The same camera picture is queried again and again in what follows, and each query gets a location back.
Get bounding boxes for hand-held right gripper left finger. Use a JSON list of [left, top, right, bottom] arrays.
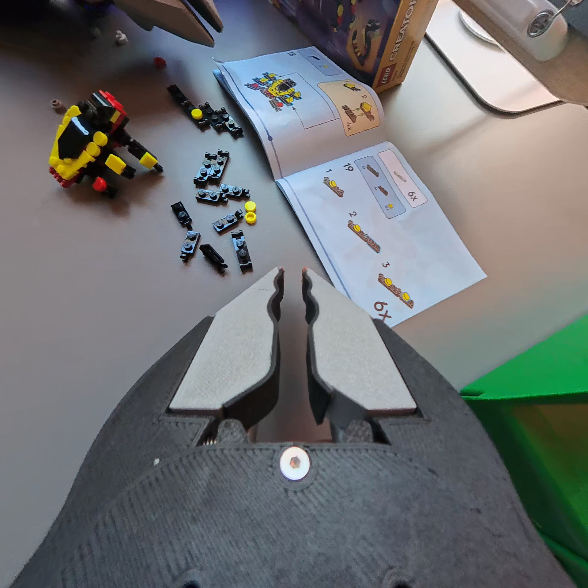
[[168, 266, 285, 432]]

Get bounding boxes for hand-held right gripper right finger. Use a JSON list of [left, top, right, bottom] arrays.
[[301, 266, 419, 432]]

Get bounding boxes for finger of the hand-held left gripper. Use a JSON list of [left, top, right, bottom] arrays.
[[189, 0, 225, 33], [115, 0, 216, 47]]

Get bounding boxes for lego instruction booklet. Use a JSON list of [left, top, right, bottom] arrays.
[[213, 48, 488, 328]]

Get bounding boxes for yellow black red lego model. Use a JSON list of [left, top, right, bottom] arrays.
[[48, 89, 164, 199]]

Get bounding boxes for scattered black lego plates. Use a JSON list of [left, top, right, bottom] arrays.
[[171, 149, 254, 275]]

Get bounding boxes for purple lego set box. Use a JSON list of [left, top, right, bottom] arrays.
[[271, 0, 440, 93]]

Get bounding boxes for green box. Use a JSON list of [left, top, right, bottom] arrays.
[[459, 315, 588, 588]]

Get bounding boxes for silver monitor stand base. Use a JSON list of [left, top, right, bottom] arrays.
[[424, 0, 565, 114]]

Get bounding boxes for black lego chain with yellow tile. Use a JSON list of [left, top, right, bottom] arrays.
[[167, 84, 244, 139]]

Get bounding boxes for white device with metal ring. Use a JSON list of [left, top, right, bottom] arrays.
[[455, 0, 571, 63]]

